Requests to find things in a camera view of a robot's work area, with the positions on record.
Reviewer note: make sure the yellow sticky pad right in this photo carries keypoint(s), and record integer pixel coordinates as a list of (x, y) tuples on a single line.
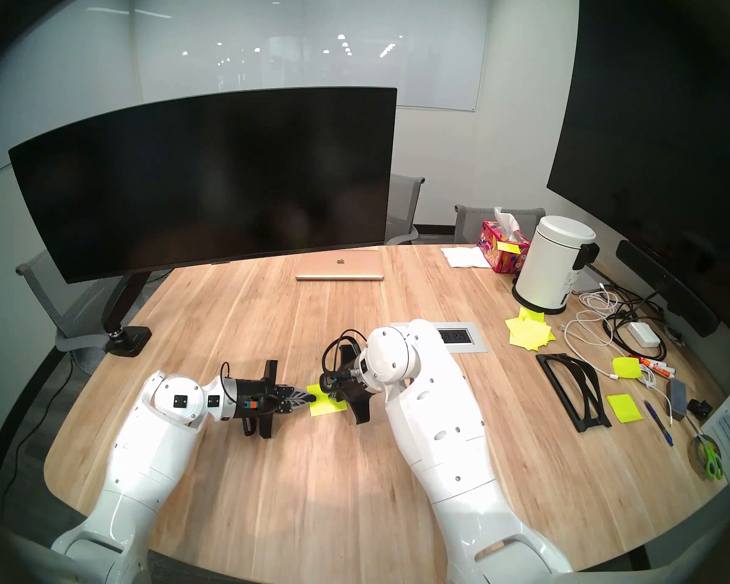
[(624, 408)]

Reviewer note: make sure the white paper napkin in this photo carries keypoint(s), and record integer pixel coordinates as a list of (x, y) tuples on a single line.
[(465, 257)]

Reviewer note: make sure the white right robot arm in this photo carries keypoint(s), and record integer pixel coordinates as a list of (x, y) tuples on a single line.
[(444, 443)]

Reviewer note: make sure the black video sound bar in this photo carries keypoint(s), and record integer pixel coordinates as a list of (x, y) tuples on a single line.
[(663, 285)]

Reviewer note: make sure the small black clip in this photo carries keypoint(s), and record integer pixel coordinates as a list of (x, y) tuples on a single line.
[(698, 408)]

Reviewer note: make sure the loose yellow sticky notes pile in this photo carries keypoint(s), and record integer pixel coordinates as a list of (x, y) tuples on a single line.
[(529, 334)]

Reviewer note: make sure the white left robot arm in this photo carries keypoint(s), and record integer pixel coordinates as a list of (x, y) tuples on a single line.
[(146, 461)]

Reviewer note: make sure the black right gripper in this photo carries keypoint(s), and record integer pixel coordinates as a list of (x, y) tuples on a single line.
[(354, 385)]

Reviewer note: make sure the colourful tissue box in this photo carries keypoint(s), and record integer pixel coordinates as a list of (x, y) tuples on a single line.
[(499, 255)]

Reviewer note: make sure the yellow note on tissue box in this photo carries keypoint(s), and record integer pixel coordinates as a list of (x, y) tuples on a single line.
[(508, 247)]

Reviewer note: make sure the white power adapter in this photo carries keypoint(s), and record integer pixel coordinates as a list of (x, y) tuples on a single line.
[(643, 334)]

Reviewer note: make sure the glass wall whiteboard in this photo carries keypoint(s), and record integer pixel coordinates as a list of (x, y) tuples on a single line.
[(401, 53)]

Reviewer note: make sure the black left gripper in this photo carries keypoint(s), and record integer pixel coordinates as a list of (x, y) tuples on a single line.
[(252, 399)]

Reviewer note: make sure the silver table power outlet panel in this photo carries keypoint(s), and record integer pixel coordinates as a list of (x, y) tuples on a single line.
[(468, 345)]

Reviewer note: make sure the clear tape roll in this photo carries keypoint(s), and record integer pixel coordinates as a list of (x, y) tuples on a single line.
[(696, 461)]

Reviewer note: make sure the red white marker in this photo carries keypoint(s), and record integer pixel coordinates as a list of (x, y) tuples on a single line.
[(657, 365)]

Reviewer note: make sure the blue pen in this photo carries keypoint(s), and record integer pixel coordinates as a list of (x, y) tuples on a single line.
[(658, 423)]

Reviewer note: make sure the white cylindrical trash can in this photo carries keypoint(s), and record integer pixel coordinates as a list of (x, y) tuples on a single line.
[(547, 266)]

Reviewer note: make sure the rose gold closed laptop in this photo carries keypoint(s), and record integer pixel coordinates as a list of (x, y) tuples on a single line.
[(340, 263)]

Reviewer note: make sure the yellow sticky note pad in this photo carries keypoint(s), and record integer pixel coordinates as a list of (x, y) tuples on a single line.
[(325, 408)]

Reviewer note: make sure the black folding laptop stand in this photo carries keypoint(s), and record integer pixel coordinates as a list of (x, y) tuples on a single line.
[(590, 424)]

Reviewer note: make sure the curved black ultrawide monitor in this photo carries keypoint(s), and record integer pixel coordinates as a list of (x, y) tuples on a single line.
[(207, 181)]

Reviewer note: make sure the grey whiteboard eraser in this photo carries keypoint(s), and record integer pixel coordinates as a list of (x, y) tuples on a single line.
[(676, 397)]

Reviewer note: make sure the crumpled yellow sticky note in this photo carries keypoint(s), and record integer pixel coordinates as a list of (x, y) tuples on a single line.
[(626, 368)]

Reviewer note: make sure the large black wall television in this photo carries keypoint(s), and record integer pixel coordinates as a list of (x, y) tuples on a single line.
[(645, 132)]

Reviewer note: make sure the grey mesh office chair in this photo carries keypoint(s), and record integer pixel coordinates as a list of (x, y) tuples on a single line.
[(404, 205), (471, 221), (55, 309)]

